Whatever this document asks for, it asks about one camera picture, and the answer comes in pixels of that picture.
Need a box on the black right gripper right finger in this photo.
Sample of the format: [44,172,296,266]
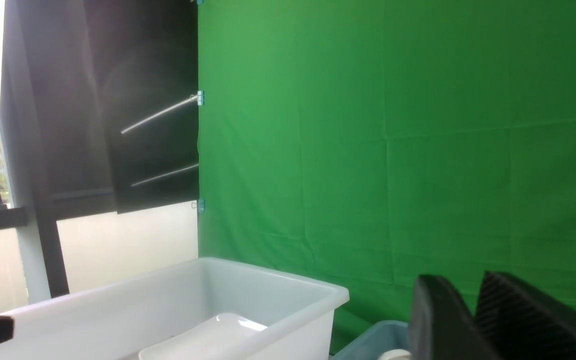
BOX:
[474,271,576,360]

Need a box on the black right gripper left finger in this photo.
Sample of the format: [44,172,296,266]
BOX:
[407,275,501,360]

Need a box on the teal plastic bin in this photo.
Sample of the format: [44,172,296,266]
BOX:
[331,320,410,360]

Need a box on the green backdrop cloth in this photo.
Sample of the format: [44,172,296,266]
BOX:
[198,0,576,353]

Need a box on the large white plastic tub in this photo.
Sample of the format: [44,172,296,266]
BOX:
[0,257,350,360]

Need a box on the blue binder clip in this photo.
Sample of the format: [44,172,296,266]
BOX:
[190,89,205,107]

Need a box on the window frame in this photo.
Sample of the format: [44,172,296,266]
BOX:
[0,115,71,306]

